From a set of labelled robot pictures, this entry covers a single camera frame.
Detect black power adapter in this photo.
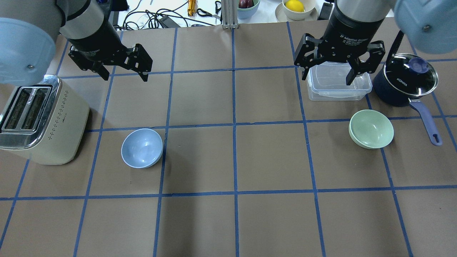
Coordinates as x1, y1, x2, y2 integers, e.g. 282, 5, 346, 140
159, 15, 181, 28

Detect beige bowl with lemon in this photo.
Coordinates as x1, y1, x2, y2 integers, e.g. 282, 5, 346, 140
275, 0, 318, 22

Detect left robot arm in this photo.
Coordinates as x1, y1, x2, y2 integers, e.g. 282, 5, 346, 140
0, 0, 153, 86

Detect scissors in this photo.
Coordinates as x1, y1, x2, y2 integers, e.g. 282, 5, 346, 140
196, 8, 222, 20

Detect orange handled tool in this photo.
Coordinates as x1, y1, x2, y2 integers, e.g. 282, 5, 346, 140
187, 0, 197, 17

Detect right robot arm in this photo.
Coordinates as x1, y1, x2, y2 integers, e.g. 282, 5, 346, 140
294, 0, 457, 84

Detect dark blue saucepan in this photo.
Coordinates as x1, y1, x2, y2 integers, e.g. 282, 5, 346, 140
372, 54, 443, 146

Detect cream toaster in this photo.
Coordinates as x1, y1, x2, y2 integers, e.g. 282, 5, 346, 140
0, 75, 90, 165

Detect clear plastic container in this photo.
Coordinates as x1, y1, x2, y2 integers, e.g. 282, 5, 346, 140
306, 62, 372, 101

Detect aluminium frame post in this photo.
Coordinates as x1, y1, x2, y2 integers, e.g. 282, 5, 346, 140
221, 0, 239, 29

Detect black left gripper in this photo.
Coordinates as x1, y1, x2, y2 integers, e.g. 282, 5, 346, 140
60, 21, 153, 82

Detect green bowl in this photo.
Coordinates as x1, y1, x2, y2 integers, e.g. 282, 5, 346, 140
348, 110, 395, 150

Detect blue bowl with fruit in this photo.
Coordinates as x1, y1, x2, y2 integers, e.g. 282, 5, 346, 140
237, 0, 260, 20

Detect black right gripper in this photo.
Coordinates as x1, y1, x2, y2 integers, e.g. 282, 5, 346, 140
294, 12, 386, 86

